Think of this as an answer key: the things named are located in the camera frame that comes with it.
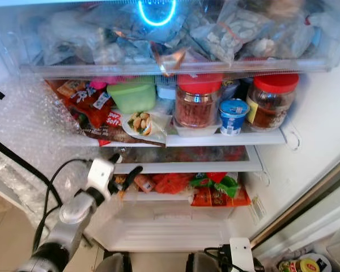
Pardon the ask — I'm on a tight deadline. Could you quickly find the glass fridge shelf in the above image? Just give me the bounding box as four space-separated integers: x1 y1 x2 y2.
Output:
114 146 264 173

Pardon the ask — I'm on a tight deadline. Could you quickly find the clear plastic fridge drawer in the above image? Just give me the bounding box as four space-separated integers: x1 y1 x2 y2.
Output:
0 3 335 77

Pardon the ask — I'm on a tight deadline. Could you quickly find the white fridge shelf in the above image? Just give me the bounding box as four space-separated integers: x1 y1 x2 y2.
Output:
108 129 288 148

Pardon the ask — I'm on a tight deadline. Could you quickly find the small orange jar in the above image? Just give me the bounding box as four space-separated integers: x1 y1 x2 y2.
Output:
135 175 155 193

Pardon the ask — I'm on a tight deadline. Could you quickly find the grey robot right leg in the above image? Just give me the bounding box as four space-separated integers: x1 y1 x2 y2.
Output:
186 252 210 272

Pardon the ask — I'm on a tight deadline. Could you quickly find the grey robot leg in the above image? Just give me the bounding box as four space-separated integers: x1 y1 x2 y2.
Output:
186 252 210 272
95 252 132 272

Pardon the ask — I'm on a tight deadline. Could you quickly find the orange red net bag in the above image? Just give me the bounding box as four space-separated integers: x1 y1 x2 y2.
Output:
153 173 193 194

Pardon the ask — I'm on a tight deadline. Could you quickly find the white peanut packet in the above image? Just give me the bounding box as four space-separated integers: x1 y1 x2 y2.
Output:
120 110 172 145

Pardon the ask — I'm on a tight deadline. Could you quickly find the white crisper drawer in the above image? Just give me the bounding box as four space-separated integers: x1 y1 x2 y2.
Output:
88 193 256 253

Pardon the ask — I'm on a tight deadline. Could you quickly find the red snack packet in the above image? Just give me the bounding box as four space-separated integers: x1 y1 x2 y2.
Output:
46 79 122 147

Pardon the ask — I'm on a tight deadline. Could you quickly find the green plastic container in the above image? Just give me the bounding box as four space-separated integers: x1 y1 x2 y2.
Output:
108 76 156 114

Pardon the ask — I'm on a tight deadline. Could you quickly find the green and red packet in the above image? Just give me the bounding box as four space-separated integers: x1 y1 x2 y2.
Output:
189 172 252 207

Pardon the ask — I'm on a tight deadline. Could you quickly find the pink lid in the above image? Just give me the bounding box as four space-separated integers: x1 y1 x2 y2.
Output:
90 80 108 91

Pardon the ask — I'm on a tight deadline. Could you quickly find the flat white food container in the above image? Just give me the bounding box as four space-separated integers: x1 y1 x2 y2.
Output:
171 120 222 137

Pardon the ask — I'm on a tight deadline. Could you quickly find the grey robot left leg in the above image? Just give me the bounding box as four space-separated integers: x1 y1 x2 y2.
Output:
95 252 132 272

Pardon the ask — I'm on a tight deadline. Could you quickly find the pale blue lidded container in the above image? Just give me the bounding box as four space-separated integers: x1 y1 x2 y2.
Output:
156 82 177 101

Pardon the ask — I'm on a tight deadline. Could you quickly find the can with yellow label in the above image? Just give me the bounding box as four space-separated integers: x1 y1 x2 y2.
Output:
278 258 332 272

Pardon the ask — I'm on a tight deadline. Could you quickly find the clear jar with red lid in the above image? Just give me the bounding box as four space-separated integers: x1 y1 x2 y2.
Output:
246 74 300 132
173 74 223 130

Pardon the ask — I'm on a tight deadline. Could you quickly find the clear bubble wrap sheet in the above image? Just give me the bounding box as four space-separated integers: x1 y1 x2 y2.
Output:
0 78 97 227

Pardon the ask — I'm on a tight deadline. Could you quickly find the blue white yogurt cup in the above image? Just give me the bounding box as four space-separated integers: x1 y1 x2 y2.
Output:
219 99 250 135

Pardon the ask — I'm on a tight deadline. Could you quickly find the grey frozen food bag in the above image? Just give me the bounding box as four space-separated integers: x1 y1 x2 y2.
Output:
40 11 114 66

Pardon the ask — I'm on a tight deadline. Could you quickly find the frozen bag with pale pieces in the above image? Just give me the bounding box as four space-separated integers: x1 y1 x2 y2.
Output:
193 0 307 63

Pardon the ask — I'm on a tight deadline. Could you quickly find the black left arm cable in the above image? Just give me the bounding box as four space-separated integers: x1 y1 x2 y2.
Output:
35 159 92 253

